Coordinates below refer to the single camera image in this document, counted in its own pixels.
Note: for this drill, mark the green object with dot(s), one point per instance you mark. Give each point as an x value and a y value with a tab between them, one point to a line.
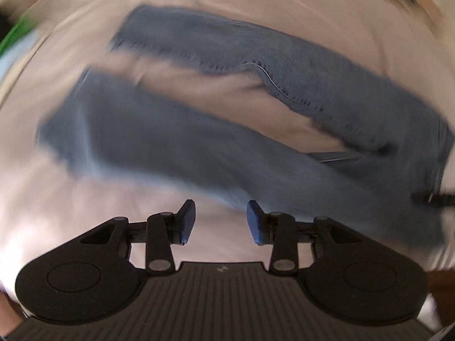
14	37

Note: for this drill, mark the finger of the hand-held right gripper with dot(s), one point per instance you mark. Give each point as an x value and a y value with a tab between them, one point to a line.
435	199

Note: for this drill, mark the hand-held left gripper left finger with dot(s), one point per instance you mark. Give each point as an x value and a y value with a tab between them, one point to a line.
187	222

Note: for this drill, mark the white bed duvet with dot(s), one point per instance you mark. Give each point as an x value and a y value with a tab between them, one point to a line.
248	7

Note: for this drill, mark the blue denim jeans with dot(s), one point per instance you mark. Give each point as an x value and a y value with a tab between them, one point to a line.
177	149

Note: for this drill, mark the light blue cloth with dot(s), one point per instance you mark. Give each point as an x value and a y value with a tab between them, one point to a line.
14	65

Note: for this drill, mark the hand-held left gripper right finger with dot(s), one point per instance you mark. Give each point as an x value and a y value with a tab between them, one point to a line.
254	222

